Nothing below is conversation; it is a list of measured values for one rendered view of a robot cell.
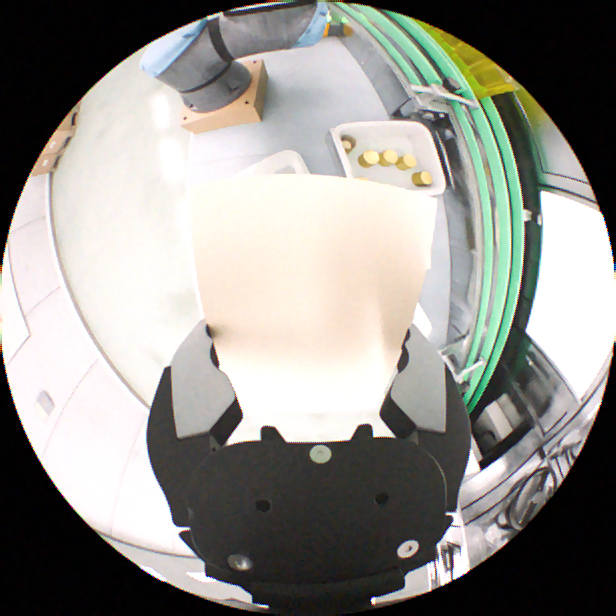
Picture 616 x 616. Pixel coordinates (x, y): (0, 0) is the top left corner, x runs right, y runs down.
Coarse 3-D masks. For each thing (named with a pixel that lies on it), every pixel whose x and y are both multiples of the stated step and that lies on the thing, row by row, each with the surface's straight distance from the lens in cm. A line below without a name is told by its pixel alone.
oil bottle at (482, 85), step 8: (480, 64) 52; (488, 64) 51; (496, 64) 50; (464, 72) 54; (472, 72) 53; (480, 72) 52; (488, 72) 51; (496, 72) 50; (504, 72) 49; (472, 80) 53; (480, 80) 52; (488, 80) 50; (496, 80) 50; (504, 80) 49; (512, 80) 49; (472, 88) 53; (480, 88) 52; (488, 88) 52; (496, 88) 52; (504, 88) 52; (512, 88) 52; (480, 96) 56; (488, 96) 56
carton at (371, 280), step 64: (192, 192) 10; (256, 192) 9; (320, 192) 9; (384, 192) 10; (256, 256) 9; (320, 256) 9; (384, 256) 10; (256, 320) 11; (320, 320) 10; (384, 320) 11; (256, 384) 14; (320, 384) 14; (384, 384) 16
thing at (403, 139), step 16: (336, 128) 41; (352, 128) 43; (368, 128) 45; (384, 128) 47; (400, 128) 49; (416, 128) 50; (336, 144) 40; (368, 144) 50; (384, 144) 51; (400, 144) 53; (416, 144) 53; (432, 144) 50; (352, 160) 47; (416, 160) 54; (432, 160) 50; (352, 176) 39; (368, 176) 47; (384, 176) 49; (400, 176) 51; (432, 176) 50; (416, 192) 44; (432, 192) 46
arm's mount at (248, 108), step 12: (252, 60) 56; (252, 72) 52; (264, 72) 57; (252, 84) 50; (264, 84) 57; (252, 96) 47; (264, 96) 57; (228, 108) 47; (240, 108) 46; (252, 108) 46; (180, 120) 53; (192, 120) 50; (204, 120) 51; (216, 120) 51; (228, 120) 51; (240, 120) 52; (252, 120) 52; (192, 132) 57
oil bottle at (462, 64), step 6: (462, 48) 56; (468, 48) 55; (456, 54) 57; (462, 54) 56; (468, 54) 55; (474, 54) 54; (480, 54) 53; (456, 60) 56; (462, 60) 55; (468, 60) 54; (474, 60) 53; (480, 60) 53; (486, 60) 52; (462, 66) 55; (468, 66) 54
